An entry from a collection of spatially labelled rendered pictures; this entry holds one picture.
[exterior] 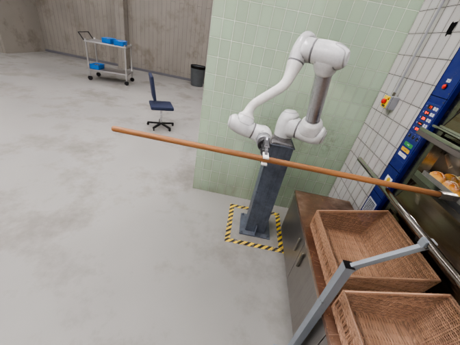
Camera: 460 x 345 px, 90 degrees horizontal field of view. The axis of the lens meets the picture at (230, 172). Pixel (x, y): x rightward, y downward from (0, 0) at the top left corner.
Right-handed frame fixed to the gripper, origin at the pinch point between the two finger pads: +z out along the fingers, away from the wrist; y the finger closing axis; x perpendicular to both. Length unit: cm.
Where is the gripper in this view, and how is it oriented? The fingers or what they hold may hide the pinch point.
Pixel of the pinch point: (264, 159)
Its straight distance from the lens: 120.0
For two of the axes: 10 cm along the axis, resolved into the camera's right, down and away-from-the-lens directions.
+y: -1.7, 8.4, 5.2
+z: -1.0, 5.1, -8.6
